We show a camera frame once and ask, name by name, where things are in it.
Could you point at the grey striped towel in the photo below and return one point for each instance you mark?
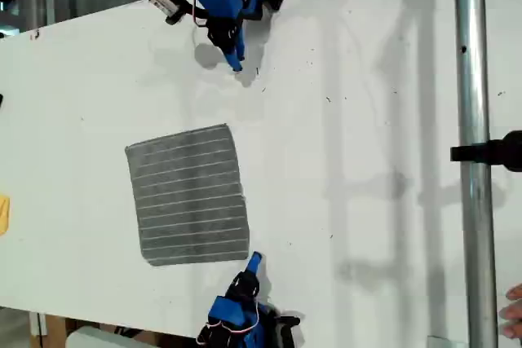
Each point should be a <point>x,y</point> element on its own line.
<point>187,197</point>

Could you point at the person's hand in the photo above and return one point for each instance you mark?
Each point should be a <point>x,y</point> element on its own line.
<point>514,315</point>

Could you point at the wooden table leg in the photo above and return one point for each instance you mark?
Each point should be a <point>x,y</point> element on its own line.
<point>55,331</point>

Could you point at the yellow object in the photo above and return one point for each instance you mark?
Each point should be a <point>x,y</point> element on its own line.
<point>3,215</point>

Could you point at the black clamp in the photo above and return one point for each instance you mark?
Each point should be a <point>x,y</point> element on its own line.
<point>501,150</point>

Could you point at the black camera stalk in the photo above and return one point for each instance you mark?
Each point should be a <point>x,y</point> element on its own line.
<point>187,6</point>

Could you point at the steel post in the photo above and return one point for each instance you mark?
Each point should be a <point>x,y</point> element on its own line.
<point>473,79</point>

